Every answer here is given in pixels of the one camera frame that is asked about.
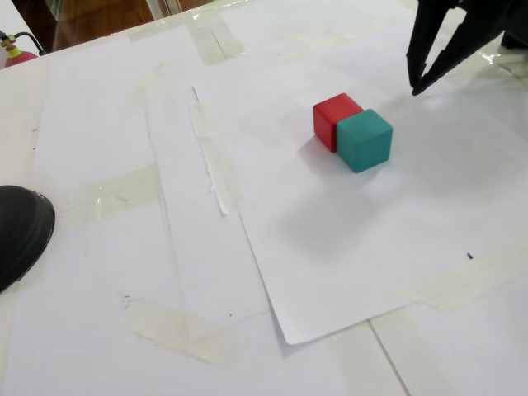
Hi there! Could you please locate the black rounded plastic dome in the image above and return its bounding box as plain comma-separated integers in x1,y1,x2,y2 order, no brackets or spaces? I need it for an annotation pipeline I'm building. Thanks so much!
0,185,57,295

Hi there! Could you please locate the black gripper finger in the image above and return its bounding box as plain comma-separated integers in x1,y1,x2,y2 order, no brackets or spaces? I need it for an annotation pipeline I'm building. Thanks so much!
412,0,528,97
406,0,455,88

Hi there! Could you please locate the red fire extinguisher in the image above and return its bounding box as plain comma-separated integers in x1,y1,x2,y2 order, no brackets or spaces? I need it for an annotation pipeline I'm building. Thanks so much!
0,29,49,69

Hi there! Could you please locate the red cube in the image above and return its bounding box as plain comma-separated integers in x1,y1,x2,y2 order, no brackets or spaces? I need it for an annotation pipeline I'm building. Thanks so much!
312,92,365,153

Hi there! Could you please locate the clear packing tape strip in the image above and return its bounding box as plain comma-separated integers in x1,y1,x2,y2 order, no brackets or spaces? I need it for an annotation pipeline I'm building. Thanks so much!
186,18,248,66
53,163,163,222
478,48,528,80
325,317,413,396

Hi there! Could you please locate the white paper sheet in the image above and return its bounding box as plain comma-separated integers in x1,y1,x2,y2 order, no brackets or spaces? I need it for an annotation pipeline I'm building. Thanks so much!
191,28,528,347
35,28,199,186
144,105,273,321
7,205,290,396

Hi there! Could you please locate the brown wooden cabinet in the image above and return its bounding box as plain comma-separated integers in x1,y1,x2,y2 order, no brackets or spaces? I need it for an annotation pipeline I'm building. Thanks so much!
12,0,166,53

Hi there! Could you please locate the blue-green cube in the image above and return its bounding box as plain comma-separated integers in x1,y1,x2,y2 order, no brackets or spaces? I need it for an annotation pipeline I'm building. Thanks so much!
336,108,394,174

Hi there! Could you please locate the yellowish masking tape strip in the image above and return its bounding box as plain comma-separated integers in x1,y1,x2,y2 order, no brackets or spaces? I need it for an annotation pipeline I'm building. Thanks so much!
276,31,364,57
188,101,241,216
122,297,241,367
391,243,528,315

